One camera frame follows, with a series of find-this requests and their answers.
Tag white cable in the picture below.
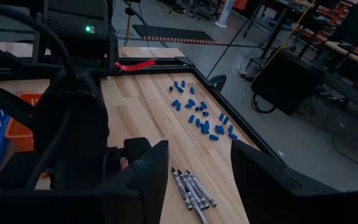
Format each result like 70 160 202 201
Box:
230 64 248 77

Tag black mat with hazard stripe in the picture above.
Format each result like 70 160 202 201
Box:
132 24 218 46

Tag black tripod stand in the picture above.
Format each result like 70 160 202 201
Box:
123 0 150 47

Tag white tower fan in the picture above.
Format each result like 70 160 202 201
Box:
215 0 236 28

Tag red tape strip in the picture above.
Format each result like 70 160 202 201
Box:
114 59 157 72

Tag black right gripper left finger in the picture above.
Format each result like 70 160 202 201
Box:
103 140 170 224

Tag black equipment box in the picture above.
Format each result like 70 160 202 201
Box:
250 49 326 116

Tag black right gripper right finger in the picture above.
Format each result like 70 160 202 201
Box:
231 139 338 224

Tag orange plastic basket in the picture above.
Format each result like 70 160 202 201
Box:
4 92 43 153

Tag coiled black cable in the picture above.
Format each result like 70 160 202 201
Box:
250 93 278 114

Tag thin black cable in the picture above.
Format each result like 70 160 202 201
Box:
206 8 262 79

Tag scattered blue caps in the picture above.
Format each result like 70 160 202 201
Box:
0 55 287 162

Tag yellow rope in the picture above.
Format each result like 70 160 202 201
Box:
260 0 317 72

